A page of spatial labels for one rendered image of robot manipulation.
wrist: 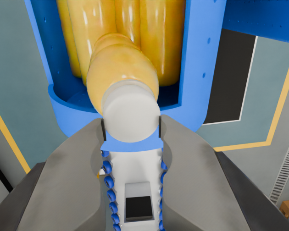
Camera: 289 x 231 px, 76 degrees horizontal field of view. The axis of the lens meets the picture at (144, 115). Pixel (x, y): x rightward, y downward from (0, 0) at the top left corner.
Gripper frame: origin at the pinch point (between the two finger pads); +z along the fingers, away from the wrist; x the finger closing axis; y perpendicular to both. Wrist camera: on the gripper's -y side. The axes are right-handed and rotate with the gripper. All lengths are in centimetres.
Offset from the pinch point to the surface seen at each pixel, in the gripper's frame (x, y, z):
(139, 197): 0, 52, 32
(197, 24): 7.4, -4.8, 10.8
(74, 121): -8.0, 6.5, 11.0
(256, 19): 49, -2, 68
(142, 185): 1, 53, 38
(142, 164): 2, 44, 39
